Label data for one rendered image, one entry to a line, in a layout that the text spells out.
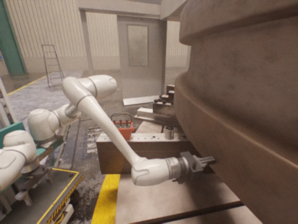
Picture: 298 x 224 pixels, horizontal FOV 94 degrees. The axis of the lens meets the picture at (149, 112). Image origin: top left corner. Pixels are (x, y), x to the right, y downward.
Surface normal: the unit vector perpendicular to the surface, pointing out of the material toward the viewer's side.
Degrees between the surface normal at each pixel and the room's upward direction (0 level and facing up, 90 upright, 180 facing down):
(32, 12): 90
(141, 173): 40
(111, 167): 90
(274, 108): 67
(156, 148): 90
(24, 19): 90
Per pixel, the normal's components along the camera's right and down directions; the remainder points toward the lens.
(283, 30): -0.97, 0.09
